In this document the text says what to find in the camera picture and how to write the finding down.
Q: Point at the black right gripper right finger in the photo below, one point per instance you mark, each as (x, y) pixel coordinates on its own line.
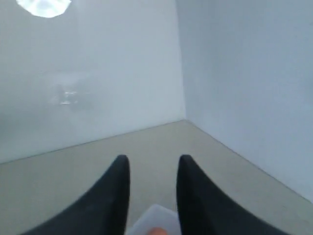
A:
(204, 209)

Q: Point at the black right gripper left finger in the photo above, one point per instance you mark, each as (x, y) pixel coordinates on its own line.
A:
(102, 210)

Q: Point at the clear plastic box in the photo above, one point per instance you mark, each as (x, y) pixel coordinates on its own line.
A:
(156, 216)

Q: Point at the brown egg bottom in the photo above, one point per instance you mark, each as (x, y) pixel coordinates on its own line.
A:
(157, 231)

